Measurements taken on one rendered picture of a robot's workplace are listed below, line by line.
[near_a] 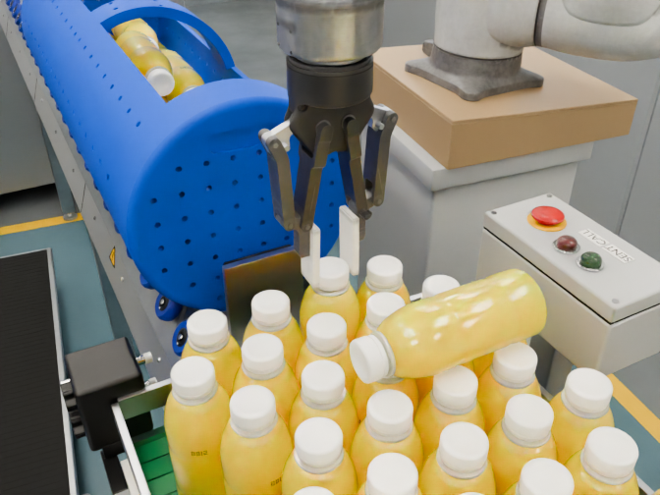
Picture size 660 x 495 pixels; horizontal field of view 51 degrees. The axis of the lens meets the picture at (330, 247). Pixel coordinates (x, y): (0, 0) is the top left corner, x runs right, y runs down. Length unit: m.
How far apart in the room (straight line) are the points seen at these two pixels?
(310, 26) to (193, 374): 0.31
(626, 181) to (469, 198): 1.19
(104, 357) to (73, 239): 2.15
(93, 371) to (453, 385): 0.38
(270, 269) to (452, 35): 0.56
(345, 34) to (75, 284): 2.19
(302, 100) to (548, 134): 0.68
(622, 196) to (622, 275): 1.61
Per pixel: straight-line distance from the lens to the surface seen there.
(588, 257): 0.75
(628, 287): 0.74
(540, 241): 0.78
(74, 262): 2.78
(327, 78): 0.58
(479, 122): 1.11
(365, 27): 0.57
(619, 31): 1.14
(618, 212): 2.39
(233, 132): 0.77
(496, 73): 1.21
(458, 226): 1.22
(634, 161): 2.31
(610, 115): 1.28
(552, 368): 0.87
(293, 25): 0.57
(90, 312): 2.51
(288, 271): 0.84
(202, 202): 0.79
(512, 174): 1.21
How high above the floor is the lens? 1.52
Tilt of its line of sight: 34 degrees down
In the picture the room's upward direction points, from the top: straight up
